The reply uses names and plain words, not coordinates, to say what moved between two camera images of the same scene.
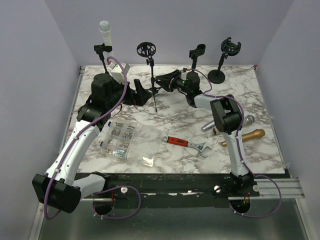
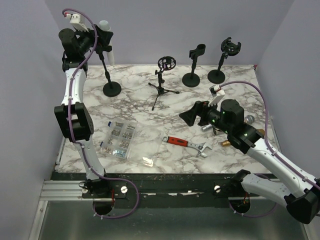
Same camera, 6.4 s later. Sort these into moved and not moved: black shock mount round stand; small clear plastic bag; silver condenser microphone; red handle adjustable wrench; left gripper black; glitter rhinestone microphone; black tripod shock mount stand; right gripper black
Moved: right gripper black; black tripod shock mount stand; left gripper black
Not moved: silver condenser microphone; glitter rhinestone microphone; small clear plastic bag; red handle adjustable wrench; black shock mount round stand
